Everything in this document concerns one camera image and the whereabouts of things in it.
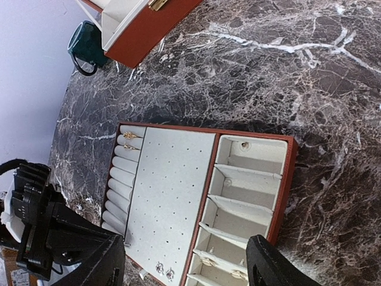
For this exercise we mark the dark green ceramic mug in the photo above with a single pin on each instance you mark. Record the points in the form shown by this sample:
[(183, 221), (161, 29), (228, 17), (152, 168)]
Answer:
[(86, 45)]

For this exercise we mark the silver stud earrings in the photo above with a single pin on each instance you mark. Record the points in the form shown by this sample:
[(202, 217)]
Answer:
[(168, 273)]

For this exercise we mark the red jewelry tray insert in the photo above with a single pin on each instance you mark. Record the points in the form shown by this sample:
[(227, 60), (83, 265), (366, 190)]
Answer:
[(177, 194)]

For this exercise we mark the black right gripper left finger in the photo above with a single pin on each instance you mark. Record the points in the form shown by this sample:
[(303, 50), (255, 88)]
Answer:
[(104, 267)]

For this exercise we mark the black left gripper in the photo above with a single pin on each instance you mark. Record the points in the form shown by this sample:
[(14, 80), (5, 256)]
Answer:
[(61, 236)]

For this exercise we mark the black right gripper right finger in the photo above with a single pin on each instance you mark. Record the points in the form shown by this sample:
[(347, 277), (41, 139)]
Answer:
[(267, 266)]

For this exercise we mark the red jewelry box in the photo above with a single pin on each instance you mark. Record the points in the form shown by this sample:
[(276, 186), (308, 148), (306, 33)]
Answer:
[(131, 29)]

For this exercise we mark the hoop earrings in tray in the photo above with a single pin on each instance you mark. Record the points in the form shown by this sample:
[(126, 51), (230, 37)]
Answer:
[(236, 271)]

